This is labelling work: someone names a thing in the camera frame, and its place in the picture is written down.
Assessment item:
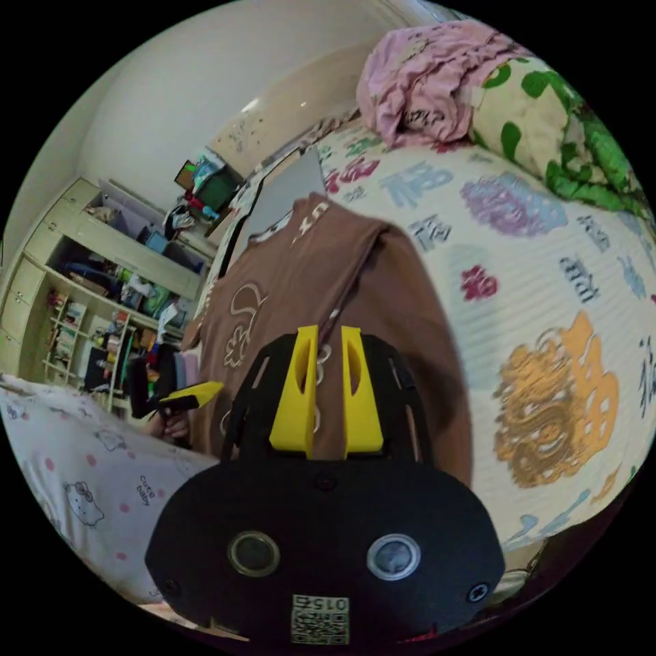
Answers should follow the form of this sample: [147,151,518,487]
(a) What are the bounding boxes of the cream cupboard with open shelves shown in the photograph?
[0,157,246,412]

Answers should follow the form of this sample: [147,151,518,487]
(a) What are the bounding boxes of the bed with printed quilt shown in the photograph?
[193,122,656,556]

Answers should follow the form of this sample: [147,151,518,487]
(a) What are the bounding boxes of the brown t-shirt with white print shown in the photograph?
[180,191,474,485]

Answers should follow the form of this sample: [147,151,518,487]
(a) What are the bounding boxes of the rolled green patterned blanket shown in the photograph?
[470,55,653,219]

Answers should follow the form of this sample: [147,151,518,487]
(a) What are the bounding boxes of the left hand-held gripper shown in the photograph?
[148,381,226,429]

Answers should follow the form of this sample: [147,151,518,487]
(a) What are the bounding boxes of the person's left hand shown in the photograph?
[144,409,193,451]

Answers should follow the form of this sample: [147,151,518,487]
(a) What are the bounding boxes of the pile of clothes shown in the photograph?
[355,21,519,150]

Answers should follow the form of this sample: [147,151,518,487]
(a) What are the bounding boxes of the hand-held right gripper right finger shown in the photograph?
[341,325,385,460]

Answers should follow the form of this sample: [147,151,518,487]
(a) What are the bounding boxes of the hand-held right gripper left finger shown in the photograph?
[269,325,320,460]

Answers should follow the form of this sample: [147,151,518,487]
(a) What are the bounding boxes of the flat grey board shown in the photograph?
[247,145,327,241]

